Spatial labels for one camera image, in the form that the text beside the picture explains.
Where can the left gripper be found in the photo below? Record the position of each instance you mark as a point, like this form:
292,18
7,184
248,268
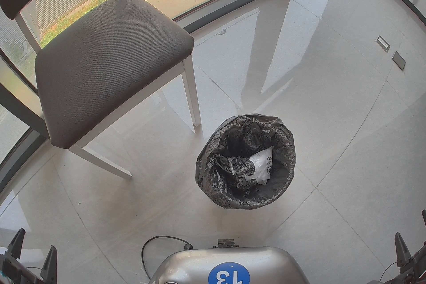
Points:
13,271

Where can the crumpled white paper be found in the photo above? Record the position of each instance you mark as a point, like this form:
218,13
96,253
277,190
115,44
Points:
261,166

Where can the black plastic bag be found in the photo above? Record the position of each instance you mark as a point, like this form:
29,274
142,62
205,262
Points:
213,189

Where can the grey seat white leg chair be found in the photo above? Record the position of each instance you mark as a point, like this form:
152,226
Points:
106,69

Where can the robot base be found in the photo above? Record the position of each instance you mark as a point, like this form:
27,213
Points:
199,264

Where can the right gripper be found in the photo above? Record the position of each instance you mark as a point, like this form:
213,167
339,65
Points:
416,267

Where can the crumpled black plastic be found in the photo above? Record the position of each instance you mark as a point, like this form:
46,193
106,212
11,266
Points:
233,168

